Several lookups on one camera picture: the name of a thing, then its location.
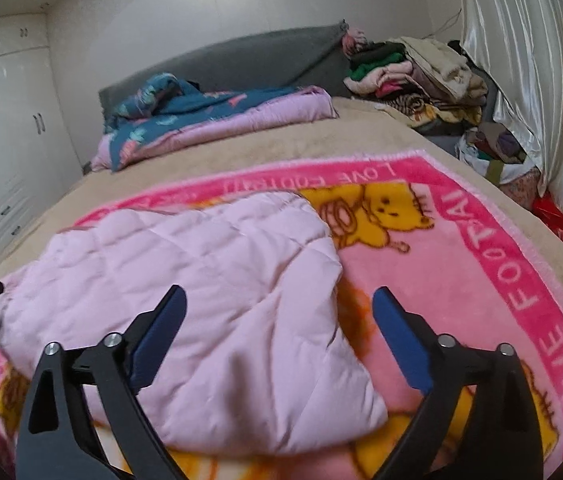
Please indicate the pink quilted jacket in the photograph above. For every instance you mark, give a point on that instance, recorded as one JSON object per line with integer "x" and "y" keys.
{"x": 186, "y": 260}

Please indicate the white bag of clothes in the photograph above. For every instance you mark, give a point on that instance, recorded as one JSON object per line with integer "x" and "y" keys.
{"x": 486, "y": 152}

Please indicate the grey headboard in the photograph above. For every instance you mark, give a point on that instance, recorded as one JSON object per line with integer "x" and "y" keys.
{"x": 241, "y": 60}

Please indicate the pink bear printed blanket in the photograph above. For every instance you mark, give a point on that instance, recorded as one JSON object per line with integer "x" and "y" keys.
{"x": 461, "y": 260}

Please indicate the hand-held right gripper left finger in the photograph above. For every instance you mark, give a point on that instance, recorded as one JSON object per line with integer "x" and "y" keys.
{"x": 159, "y": 340}

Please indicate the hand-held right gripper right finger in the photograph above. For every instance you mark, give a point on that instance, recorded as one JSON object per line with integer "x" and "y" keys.
{"x": 404, "y": 345}

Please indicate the red plastic bag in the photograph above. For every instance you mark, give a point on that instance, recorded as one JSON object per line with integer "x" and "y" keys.
{"x": 556, "y": 220}

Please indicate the teal floral pink quilt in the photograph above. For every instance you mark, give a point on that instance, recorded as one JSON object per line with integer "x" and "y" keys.
{"x": 261, "y": 112}

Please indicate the white wardrobe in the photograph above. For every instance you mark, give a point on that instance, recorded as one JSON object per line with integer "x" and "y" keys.
{"x": 1, "y": 135}

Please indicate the white satin curtain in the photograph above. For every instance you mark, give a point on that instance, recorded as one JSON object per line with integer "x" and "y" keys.
{"x": 536, "y": 60}

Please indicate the bed with beige cover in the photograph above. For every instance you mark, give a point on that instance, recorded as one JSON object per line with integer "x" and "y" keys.
{"x": 311, "y": 145}

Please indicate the pile of folded clothes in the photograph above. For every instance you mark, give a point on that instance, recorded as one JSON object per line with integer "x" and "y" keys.
{"x": 421, "y": 80}

